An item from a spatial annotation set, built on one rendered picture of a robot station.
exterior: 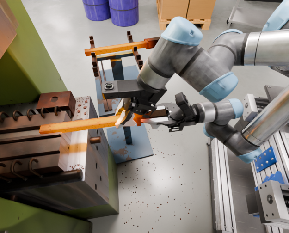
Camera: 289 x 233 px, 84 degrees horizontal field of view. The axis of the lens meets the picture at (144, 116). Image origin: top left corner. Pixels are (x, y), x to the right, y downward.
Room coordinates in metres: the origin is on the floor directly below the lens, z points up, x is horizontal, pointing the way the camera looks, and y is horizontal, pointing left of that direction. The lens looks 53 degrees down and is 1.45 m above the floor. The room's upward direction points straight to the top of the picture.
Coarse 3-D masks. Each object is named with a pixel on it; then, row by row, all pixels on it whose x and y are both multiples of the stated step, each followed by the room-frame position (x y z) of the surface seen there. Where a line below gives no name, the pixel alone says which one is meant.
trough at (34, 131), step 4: (20, 128) 0.29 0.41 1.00; (24, 128) 0.29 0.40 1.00; (28, 128) 0.29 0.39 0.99; (32, 128) 0.29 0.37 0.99; (36, 128) 0.29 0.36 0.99; (0, 132) 0.28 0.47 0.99; (4, 132) 0.28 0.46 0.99; (8, 132) 0.28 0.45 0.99; (12, 132) 0.28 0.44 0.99; (16, 132) 0.28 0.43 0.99; (20, 132) 0.28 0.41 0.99; (24, 132) 0.28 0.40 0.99; (28, 132) 0.28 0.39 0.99; (32, 132) 0.28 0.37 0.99; (36, 132) 0.28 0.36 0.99; (0, 136) 0.26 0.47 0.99; (4, 136) 0.26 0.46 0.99; (8, 136) 0.26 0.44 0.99; (12, 136) 0.26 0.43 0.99; (16, 136) 0.26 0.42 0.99
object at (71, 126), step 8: (160, 112) 0.34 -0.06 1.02; (80, 120) 0.31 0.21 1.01; (88, 120) 0.31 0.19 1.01; (96, 120) 0.31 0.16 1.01; (104, 120) 0.31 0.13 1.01; (112, 120) 0.31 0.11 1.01; (136, 120) 0.31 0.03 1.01; (40, 128) 0.28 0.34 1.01; (48, 128) 0.28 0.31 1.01; (56, 128) 0.28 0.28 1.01; (64, 128) 0.28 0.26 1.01; (72, 128) 0.28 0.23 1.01; (80, 128) 0.29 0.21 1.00; (88, 128) 0.29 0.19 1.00; (96, 128) 0.29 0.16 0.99
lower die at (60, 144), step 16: (64, 112) 0.36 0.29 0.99; (0, 128) 0.29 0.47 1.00; (16, 128) 0.29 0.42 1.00; (0, 144) 0.23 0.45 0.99; (16, 144) 0.23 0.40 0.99; (32, 144) 0.23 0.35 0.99; (48, 144) 0.23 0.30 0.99; (64, 144) 0.25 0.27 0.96; (0, 160) 0.18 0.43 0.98; (48, 160) 0.18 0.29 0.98; (64, 160) 0.20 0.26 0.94; (16, 176) 0.15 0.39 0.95
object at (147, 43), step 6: (138, 42) 0.81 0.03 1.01; (144, 42) 0.81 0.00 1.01; (150, 42) 0.81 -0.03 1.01; (156, 42) 0.82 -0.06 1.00; (96, 48) 0.75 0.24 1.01; (102, 48) 0.75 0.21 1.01; (108, 48) 0.75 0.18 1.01; (114, 48) 0.75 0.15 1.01; (120, 48) 0.76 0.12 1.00; (126, 48) 0.77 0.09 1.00; (132, 48) 0.78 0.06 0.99; (138, 48) 0.79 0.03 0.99; (150, 48) 0.80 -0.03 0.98; (90, 54) 0.72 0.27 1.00; (96, 54) 0.73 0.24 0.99
